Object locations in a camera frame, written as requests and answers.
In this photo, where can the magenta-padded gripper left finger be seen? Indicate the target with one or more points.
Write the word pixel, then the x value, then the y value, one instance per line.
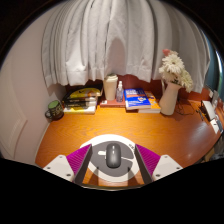
pixel 61 166

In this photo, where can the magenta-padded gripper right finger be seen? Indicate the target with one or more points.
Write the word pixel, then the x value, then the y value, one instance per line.
pixel 161 166

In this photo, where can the dark grey computer mouse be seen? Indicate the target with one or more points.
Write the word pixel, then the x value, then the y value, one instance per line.
pixel 113 155

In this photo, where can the white and grey mouse pad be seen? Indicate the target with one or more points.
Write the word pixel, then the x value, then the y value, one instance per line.
pixel 110 138

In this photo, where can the dark mug with green inside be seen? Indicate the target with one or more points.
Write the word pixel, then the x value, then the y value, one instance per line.
pixel 55 109

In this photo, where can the white and yellow book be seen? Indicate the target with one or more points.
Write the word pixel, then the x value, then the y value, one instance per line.
pixel 79 110

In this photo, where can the black pen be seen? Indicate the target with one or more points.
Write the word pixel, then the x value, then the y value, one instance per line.
pixel 201 115

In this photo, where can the white pitcher vase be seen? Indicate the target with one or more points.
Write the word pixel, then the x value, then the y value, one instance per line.
pixel 169 100

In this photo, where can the white paper sheet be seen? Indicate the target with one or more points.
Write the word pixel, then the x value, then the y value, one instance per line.
pixel 216 126

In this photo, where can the blue book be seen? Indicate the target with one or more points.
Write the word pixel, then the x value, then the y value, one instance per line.
pixel 136 97

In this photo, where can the silver laptop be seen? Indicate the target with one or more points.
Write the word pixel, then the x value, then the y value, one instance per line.
pixel 209 110

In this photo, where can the black and yellow book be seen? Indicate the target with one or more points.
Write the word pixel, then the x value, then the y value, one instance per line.
pixel 83 93

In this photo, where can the red book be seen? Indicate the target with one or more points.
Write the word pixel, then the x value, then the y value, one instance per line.
pixel 111 104

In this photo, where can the clear spray bottle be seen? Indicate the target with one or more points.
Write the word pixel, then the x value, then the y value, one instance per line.
pixel 119 94

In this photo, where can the cream lidded cup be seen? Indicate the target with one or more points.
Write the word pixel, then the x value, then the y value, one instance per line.
pixel 110 88

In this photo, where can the white flower bouquet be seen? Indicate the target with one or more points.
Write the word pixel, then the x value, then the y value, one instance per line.
pixel 173 65

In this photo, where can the dark teal curtain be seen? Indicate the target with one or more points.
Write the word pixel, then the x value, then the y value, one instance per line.
pixel 213 66

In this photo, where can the white curtain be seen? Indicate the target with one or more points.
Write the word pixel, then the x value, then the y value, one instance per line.
pixel 110 36

